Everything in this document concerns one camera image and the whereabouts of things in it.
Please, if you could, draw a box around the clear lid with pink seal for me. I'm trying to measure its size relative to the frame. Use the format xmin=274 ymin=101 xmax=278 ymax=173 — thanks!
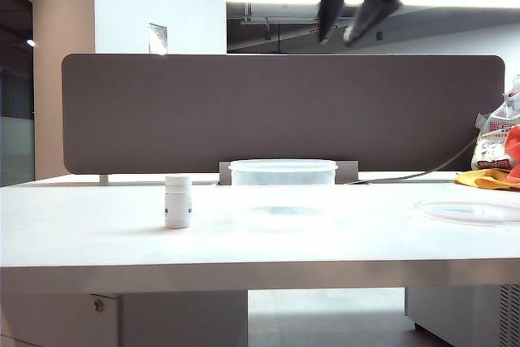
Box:
xmin=414 ymin=199 xmax=520 ymax=227

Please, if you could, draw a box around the small white medicine bottle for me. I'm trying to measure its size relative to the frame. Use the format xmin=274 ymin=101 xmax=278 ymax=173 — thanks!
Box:
xmin=164 ymin=175 xmax=193 ymax=229

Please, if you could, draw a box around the printed plastic snack bag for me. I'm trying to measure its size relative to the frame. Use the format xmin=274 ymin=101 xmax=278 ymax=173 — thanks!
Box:
xmin=470 ymin=75 xmax=520 ymax=171

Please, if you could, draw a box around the brown desk divider panel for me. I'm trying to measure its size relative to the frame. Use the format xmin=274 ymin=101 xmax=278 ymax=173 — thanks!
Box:
xmin=61 ymin=53 xmax=506 ymax=176

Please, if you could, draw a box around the yellow cloth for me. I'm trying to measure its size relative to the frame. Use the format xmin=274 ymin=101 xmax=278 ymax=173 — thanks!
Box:
xmin=453 ymin=168 xmax=520 ymax=193

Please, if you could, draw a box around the orange-red cloth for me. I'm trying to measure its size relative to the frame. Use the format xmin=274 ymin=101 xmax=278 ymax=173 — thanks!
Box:
xmin=503 ymin=124 xmax=520 ymax=184

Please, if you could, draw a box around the white cabinet with vent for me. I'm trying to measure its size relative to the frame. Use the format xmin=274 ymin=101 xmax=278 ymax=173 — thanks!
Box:
xmin=404 ymin=285 xmax=520 ymax=347

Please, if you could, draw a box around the grey desk cable flap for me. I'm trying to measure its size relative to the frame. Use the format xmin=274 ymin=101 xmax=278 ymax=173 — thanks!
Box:
xmin=219 ymin=160 xmax=360 ymax=185

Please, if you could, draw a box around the grey cable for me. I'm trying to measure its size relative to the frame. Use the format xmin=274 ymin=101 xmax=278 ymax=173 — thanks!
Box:
xmin=359 ymin=139 xmax=479 ymax=184

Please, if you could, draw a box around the metal wall plate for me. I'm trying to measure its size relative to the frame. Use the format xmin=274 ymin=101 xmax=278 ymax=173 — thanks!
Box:
xmin=148 ymin=22 xmax=168 ymax=55

